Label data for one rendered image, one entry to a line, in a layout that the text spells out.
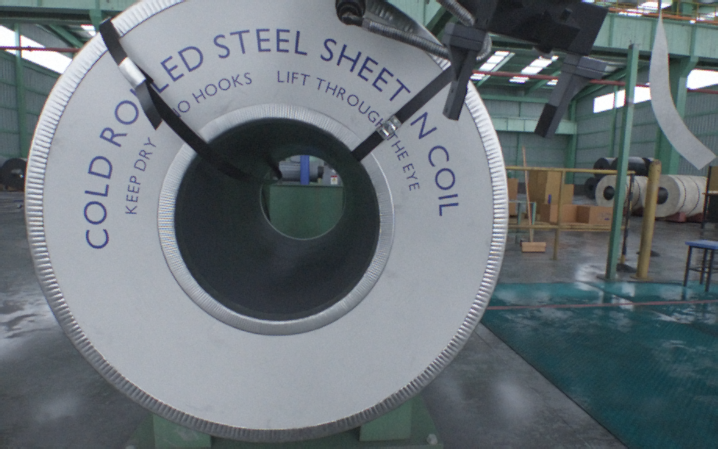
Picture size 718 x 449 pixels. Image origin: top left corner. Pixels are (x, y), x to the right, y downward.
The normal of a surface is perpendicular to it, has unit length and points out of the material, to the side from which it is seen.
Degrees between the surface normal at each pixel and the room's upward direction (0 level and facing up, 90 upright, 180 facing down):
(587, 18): 113
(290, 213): 90
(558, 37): 135
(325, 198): 90
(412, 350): 90
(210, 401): 90
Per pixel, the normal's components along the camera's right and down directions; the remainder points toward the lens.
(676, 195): -0.99, -0.01
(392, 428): 0.11, 0.12
